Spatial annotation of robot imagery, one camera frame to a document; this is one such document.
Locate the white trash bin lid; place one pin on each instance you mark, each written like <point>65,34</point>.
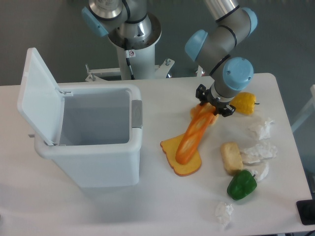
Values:
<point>41,100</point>

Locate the long orange baguette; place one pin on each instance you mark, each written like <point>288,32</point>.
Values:
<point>193,136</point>

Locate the yellow bell pepper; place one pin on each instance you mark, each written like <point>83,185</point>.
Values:
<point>244,103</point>

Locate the pale rectangular bread piece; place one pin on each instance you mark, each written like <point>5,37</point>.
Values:
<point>232,160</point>

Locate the crumpled white tissue upper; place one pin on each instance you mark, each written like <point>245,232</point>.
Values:
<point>261,129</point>

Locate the crumpled white tissue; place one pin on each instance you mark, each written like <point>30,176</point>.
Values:
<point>255,159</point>
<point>223,213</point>
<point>261,129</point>

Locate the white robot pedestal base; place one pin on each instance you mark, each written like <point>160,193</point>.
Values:
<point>136,47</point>

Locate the crumpled white tissue lower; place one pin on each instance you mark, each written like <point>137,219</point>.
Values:
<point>223,213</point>

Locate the orange toast slice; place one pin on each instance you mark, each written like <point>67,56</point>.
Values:
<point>170,147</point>

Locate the green bell pepper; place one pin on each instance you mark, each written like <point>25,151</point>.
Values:
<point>241,185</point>

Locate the black device at edge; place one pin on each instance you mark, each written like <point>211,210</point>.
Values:
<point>306,210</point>

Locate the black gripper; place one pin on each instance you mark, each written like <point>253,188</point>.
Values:
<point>205,95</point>

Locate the crumpled white tissue middle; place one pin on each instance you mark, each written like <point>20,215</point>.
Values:
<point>255,159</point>

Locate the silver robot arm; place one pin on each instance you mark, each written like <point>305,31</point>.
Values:
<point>210,50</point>

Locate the white trash bin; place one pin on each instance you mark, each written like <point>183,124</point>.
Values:
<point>101,135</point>

